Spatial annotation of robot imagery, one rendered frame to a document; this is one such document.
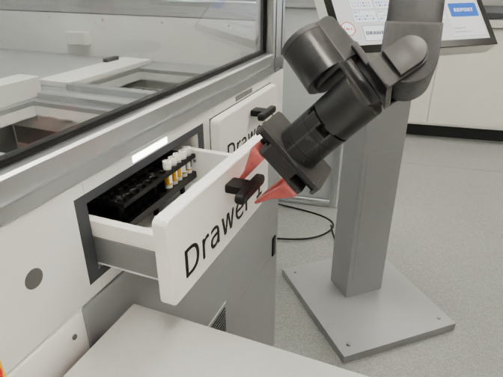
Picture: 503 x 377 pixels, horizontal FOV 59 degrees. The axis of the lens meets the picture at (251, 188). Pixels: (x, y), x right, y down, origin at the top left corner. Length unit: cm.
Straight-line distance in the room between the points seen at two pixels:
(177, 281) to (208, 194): 11
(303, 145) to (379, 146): 99
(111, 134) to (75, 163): 6
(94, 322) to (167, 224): 20
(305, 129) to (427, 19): 17
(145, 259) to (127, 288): 13
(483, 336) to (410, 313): 25
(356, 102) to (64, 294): 38
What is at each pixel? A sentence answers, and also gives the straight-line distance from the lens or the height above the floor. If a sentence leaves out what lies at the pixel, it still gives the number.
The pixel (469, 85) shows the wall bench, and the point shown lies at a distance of 358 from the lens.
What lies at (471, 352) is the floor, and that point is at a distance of 175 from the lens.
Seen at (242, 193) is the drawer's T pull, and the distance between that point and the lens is 53.
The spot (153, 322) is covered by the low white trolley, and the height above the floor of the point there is 76.
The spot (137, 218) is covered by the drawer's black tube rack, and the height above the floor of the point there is 87.
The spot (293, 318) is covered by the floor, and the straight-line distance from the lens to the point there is 171.
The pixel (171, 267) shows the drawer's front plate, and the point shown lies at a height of 87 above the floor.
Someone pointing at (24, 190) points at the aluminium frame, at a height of 97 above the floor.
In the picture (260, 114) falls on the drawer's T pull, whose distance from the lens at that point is 83.
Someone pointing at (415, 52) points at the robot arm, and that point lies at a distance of 48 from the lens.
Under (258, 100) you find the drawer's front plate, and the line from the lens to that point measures 90.
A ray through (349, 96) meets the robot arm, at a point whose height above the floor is 103.
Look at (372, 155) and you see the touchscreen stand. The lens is 149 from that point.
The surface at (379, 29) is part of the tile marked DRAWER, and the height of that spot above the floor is 101.
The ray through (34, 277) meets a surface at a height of 88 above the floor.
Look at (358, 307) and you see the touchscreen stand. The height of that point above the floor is 4.
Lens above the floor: 115
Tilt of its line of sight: 26 degrees down
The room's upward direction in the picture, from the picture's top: straight up
